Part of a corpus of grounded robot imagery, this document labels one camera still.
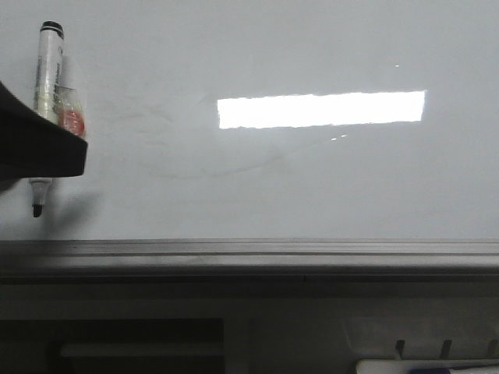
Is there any dark metal hook middle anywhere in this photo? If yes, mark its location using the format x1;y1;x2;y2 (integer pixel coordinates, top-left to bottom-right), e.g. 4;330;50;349
439;339;452;360

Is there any white glossy whiteboard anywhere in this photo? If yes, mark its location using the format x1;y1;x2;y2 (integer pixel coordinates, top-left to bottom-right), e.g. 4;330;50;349
1;1;498;240

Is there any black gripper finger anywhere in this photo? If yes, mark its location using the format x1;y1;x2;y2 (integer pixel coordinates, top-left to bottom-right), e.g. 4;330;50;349
1;85;88;191

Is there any dark metal hook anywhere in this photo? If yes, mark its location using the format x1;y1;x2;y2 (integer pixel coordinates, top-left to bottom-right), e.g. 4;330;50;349
439;339;452;360
395;339;405;360

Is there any white black whiteboard marker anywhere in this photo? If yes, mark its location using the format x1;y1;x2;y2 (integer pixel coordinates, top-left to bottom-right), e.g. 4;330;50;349
29;20;64;218

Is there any white object bottom right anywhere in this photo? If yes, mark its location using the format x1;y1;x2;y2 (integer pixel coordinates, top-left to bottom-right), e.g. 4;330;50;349
356;358;498;373

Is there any dark metal hook left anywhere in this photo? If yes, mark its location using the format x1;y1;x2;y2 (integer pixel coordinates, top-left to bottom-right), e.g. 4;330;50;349
395;339;405;360

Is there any red magnet taped to marker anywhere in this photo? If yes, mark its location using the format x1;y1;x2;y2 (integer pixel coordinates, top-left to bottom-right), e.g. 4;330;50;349
55;86;86;139

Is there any white bar in dark opening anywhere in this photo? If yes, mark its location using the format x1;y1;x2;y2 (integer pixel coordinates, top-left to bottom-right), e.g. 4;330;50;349
60;343;224;358

